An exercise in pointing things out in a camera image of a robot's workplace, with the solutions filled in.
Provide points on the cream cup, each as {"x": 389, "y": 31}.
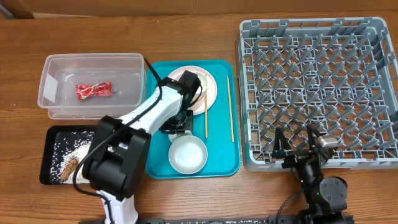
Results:
{"x": 201, "y": 92}

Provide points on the clear plastic bin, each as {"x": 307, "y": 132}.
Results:
{"x": 62, "y": 72}

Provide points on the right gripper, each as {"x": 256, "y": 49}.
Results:
{"x": 298, "y": 155}

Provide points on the red snack wrapper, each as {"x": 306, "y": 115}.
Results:
{"x": 103, "y": 89}

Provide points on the rice pile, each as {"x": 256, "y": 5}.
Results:
{"x": 68, "y": 145}

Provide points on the black tray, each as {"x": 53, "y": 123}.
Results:
{"x": 44, "y": 176}

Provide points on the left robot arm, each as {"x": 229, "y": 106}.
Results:
{"x": 116, "y": 159}

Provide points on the large pink plate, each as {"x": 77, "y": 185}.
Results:
{"x": 210, "y": 89}

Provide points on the grey dish rack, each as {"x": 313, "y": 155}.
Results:
{"x": 336, "y": 74}

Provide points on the white napkin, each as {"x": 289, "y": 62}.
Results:
{"x": 173, "y": 137}

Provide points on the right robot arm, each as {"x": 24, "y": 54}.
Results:
{"x": 325, "y": 196}

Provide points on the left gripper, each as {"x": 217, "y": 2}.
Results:
{"x": 168, "y": 127}

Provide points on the brown food piece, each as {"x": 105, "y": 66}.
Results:
{"x": 70, "y": 167}

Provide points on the grey bowl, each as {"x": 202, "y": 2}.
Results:
{"x": 188, "y": 154}

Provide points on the wooden chopstick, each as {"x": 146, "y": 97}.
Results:
{"x": 230, "y": 109}
{"x": 206, "y": 115}

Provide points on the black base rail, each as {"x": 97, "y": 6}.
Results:
{"x": 285, "y": 219}

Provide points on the teal serving tray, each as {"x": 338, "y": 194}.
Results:
{"x": 223, "y": 155}

